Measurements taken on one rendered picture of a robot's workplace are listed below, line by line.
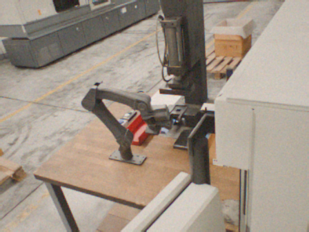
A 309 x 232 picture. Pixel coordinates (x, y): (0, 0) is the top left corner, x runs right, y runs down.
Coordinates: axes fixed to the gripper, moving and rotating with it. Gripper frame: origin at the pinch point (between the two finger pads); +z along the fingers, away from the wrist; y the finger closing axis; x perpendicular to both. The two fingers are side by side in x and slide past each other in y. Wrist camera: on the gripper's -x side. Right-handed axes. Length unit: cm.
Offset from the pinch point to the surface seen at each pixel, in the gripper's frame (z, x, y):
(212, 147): 10.4, -27.0, 0.1
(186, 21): -25, -8, 51
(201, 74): 14, -10, 47
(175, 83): -4.6, -3.1, 27.1
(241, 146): -100, -52, -40
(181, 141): 9.5, -10.3, 0.3
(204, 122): -84, -44, -30
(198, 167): -82, -44, -37
